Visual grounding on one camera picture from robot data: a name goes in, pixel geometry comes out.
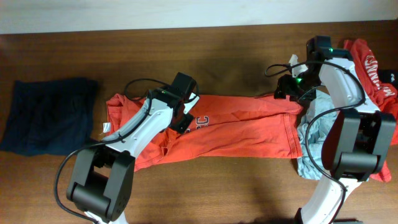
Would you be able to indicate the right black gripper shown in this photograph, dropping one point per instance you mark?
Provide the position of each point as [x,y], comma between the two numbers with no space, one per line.
[284,85]

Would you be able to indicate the folded navy blue garment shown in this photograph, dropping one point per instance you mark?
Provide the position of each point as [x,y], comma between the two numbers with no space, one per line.
[54,117]

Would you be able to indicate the red McKinney shirt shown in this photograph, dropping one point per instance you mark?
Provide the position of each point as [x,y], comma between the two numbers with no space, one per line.
[384,95]

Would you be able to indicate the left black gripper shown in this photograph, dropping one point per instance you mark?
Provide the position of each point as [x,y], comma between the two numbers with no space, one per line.
[183,126]

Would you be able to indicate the orange McKinney Boyd soccer shirt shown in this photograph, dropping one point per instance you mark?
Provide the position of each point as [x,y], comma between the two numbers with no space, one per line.
[223,126]

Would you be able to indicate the black garment in pile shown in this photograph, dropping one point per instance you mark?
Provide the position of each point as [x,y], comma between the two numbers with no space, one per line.
[388,76]

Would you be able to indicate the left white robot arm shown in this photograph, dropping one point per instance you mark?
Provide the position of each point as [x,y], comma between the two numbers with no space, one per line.
[101,181]

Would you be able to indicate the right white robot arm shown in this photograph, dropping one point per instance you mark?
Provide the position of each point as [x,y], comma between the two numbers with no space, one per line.
[357,144]

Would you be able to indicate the light grey-blue shirt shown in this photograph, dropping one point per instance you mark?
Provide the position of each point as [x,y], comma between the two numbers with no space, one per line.
[316,136]

